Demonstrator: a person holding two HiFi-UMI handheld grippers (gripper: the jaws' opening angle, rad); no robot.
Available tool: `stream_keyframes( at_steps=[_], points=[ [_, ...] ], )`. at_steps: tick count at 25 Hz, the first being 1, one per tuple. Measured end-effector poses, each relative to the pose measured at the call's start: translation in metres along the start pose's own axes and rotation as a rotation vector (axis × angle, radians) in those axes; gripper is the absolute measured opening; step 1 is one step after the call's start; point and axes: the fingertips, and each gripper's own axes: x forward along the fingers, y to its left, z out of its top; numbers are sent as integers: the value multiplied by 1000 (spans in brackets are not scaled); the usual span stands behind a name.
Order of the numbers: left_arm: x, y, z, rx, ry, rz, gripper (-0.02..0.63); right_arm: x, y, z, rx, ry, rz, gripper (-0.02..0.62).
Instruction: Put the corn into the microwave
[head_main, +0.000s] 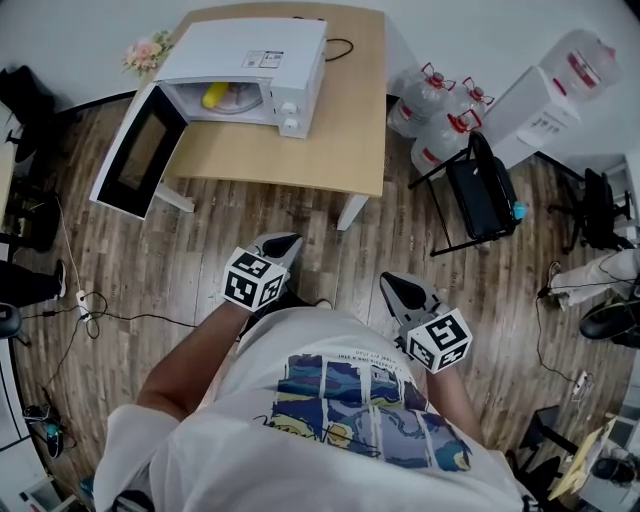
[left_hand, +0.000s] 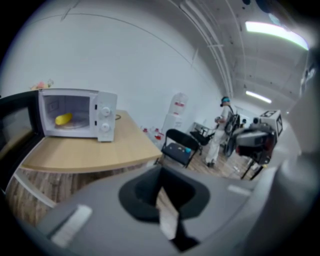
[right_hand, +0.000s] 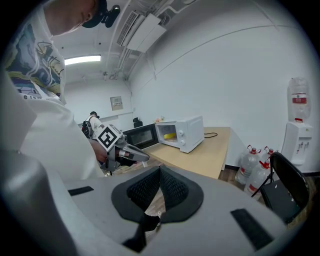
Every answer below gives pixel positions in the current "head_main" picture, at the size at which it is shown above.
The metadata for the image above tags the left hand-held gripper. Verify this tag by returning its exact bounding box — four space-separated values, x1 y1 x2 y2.
221 232 305 313

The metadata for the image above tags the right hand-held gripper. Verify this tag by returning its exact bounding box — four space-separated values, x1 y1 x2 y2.
379 271 474 374

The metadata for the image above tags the yellow item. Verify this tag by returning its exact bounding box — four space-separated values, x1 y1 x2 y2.
200 81 231 109

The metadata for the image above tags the white microwave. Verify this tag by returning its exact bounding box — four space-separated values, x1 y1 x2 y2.
89 17 330 221

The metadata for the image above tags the person's left forearm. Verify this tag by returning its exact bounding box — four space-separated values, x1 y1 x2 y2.
135 299 251 419

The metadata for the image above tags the person's right forearm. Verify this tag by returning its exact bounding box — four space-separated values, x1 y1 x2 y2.
423 366 487 447

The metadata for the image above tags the light wooden table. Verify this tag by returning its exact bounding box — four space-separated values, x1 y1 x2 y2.
157 1 390 232

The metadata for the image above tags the black folding chair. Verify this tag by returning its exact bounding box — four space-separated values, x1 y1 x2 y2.
406 130 527 258

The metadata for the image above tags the clear red-capped water bottle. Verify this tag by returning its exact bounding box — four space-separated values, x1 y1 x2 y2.
410 109 485 175
444 76 495 122
386 61 457 139

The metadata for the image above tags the person's white printed t-shirt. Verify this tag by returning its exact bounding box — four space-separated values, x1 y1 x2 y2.
93 306 532 512

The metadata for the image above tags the black office chair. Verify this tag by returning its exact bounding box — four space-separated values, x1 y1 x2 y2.
0 64 57 167
546 167 637 256

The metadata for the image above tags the white water dispenser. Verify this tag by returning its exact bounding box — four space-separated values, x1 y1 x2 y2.
481 64 585 170

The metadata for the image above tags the pink flower bouquet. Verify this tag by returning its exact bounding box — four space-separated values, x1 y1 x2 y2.
121 29 175 77

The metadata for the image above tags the yellow wooden board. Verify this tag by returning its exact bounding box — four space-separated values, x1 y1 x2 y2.
546 416 619 502

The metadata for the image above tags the white desk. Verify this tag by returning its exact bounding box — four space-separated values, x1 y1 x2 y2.
601 154 640 237

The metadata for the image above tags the black teal device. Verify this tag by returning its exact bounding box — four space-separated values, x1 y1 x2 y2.
23 403 67 459

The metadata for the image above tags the black floor cable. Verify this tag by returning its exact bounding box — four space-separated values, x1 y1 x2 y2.
41 291 202 392

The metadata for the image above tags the thin black wire loop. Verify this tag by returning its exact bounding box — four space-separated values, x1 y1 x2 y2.
324 36 355 64

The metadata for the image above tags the white floor cable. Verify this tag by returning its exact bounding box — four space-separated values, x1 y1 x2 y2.
54 196 85 297

